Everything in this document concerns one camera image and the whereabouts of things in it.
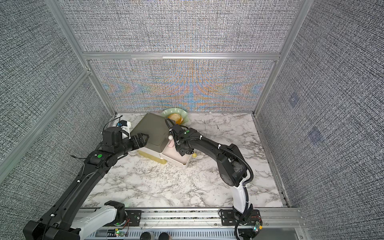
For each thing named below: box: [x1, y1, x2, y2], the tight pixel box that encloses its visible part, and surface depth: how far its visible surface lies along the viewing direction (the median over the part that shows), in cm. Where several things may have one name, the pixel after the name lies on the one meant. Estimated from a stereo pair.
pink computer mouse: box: [167, 139, 175, 147], surface depth 91 cm
